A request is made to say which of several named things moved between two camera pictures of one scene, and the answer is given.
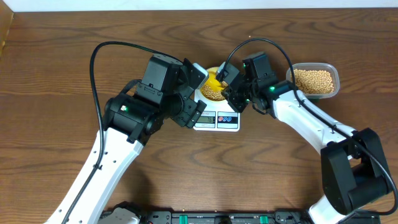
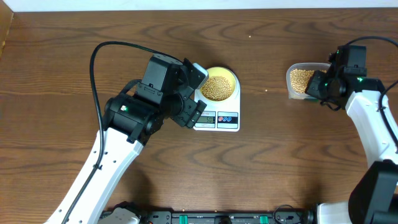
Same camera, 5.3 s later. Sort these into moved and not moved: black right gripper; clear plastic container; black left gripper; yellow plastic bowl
Moved: black right gripper
Not moved: black left gripper; clear plastic container; yellow plastic bowl
